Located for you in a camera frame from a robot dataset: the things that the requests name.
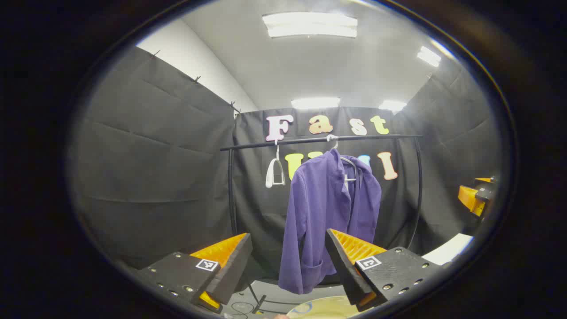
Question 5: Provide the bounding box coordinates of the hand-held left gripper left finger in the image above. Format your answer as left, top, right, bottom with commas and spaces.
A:
135, 233, 254, 314

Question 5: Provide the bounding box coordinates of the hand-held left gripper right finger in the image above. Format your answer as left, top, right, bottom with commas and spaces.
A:
326, 229, 443, 313

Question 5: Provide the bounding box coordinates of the round laundry hamper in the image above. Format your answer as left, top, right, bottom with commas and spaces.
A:
286, 296, 368, 319

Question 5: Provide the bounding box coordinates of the purple ribbed jacket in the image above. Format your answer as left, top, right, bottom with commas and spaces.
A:
278, 148, 382, 295

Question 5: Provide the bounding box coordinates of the white clothes hanger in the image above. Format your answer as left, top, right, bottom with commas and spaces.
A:
265, 141, 286, 188
326, 134, 358, 183

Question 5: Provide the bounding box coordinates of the black clothes rack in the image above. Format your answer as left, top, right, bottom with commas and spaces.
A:
220, 134, 423, 315

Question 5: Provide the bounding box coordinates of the white board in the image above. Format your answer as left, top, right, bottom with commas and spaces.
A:
421, 233, 474, 265

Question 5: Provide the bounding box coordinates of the black backdrop cloth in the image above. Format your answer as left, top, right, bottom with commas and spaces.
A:
66, 47, 503, 288

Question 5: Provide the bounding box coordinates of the large ceiling light panel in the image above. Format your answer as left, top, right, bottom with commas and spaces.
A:
262, 12, 358, 39

